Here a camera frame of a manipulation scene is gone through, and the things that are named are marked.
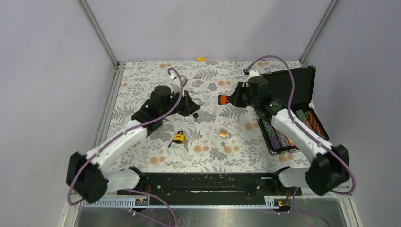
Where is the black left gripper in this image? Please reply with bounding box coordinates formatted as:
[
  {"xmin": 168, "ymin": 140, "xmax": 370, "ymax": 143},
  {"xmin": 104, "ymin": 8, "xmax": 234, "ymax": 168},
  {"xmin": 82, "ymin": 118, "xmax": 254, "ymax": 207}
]
[{"xmin": 161, "ymin": 89, "xmax": 201, "ymax": 118}]

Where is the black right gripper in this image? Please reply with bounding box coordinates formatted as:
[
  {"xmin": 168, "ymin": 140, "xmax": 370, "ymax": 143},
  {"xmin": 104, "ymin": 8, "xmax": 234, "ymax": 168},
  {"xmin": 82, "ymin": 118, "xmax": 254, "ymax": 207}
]
[{"xmin": 228, "ymin": 81, "xmax": 259, "ymax": 109}]

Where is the orange padlock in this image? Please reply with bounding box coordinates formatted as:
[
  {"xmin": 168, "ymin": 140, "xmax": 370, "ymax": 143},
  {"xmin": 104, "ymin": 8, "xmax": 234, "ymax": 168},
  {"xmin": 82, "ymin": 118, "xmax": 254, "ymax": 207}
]
[{"xmin": 218, "ymin": 94, "xmax": 230, "ymax": 105}]

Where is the yellow black padlock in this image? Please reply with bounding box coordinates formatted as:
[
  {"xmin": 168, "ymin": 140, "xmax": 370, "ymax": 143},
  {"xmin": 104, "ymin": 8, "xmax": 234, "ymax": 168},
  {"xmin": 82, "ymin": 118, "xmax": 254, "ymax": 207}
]
[{"xmin": 167, "ymin": 131, "xmax": 188, "ymax": 150}]

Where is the small brass padlock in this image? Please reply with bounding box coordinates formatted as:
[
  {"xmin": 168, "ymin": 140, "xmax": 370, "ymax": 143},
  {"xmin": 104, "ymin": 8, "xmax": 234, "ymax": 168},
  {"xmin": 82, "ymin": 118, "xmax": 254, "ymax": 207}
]
[{"xmin": 219, "ymin": 129, "xmax": 232, "ymax": 139}]

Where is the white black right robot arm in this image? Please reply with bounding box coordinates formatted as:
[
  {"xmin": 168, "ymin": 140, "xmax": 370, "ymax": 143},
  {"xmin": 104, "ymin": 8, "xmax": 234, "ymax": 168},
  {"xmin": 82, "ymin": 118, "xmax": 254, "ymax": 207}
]
[{"xmin": 218, "ymin": 76, "xmax": 356, "ymax": 196}]

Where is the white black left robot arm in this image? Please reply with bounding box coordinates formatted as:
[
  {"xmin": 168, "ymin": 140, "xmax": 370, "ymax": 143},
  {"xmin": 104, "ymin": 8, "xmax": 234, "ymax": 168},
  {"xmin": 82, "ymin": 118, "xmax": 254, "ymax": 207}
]
[{"xmin": 66, "ymin": 86, "xmax": 201, "ymax": 203}]

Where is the floral patterned mat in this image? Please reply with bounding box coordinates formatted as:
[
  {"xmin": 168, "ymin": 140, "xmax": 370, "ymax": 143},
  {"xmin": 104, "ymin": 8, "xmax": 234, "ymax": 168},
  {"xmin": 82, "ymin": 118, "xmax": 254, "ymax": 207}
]
[{"xmin": 107, "ymin": 61, "xmax": 310, "ymax": 172}]

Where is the black poker chip case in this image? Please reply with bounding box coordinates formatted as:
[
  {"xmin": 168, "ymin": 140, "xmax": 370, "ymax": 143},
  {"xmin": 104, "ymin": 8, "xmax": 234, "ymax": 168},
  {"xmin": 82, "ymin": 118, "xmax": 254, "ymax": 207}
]
[{"xmin": 258, "ymin": 66, "xmax": 329, "ymax": 155}]

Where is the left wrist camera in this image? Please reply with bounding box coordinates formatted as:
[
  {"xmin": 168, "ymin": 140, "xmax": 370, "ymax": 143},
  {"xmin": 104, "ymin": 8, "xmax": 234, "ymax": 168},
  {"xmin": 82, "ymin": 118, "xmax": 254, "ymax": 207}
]
[{"xmin": 169, "ymin": 75, "xmax": 188, "ymax": 93}]

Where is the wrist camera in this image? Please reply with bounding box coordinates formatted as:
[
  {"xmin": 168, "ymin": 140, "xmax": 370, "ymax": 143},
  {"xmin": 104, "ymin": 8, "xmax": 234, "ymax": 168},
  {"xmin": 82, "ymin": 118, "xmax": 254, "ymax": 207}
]
[
  {"xmin": 169, "ymin": 75, "xmax": 188, "ymax": 93},
  {"xmin": 244, "ymin": 69, "xmax": 260, "ymax": 82}
]

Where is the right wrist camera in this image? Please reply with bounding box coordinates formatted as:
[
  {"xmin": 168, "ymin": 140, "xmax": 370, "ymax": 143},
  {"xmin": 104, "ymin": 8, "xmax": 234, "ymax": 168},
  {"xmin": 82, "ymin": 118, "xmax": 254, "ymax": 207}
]
[{"xmin": 244, "ymin": 69, "xmax": 260, "ymax": 82}]

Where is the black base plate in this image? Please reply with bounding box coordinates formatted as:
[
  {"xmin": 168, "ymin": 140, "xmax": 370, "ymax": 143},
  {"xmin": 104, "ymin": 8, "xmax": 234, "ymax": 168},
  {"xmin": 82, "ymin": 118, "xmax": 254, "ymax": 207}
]
[{"xmin": 135, "ymin": 173, "xmax": 302, "ymax": 199}]

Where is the white slotted cable duct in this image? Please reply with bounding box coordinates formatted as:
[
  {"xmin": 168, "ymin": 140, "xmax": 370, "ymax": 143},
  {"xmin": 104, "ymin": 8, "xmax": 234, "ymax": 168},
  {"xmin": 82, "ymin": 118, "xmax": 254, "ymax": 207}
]
[{"xmin": 82, "ymin": 194, "xmax": 291, "ymax": 209}]

